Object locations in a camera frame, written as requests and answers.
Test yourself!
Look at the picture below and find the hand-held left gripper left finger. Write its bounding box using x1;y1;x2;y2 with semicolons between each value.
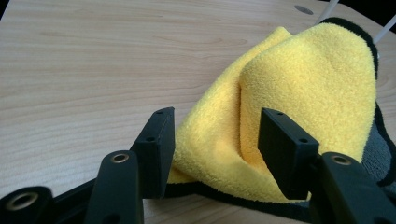
83;106;177;224

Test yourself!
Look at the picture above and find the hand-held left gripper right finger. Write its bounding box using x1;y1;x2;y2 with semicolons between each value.
257;107;396;224

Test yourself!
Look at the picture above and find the yellow microfibre towel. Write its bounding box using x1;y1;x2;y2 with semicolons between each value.
166;17;396;224

